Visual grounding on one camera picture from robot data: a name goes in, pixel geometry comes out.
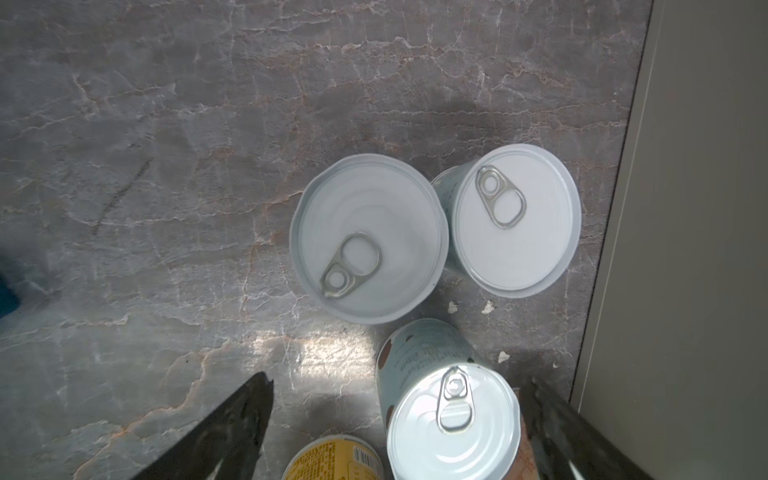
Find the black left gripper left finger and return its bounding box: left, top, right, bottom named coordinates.
left=136, top=372, right=274, bottom=479

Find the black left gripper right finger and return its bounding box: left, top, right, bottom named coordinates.
left=519, top=377, right=651, bottom=480

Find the yellow labelled can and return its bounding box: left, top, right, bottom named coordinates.
left=282, top=434, right=385, bottom=480

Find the light blue labelled can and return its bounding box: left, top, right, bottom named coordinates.
left=289, top=153, right=449, bottom=325

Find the grey metal cabinet counter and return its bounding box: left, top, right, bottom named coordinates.
left=571, top=1, right=767, bottom=479

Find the teal can middle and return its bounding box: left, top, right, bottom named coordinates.
left=376, top=318, right=522, bottom=479

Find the teal can near cabinet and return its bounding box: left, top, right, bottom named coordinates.
left=431, top=144, right=582, bottom=299

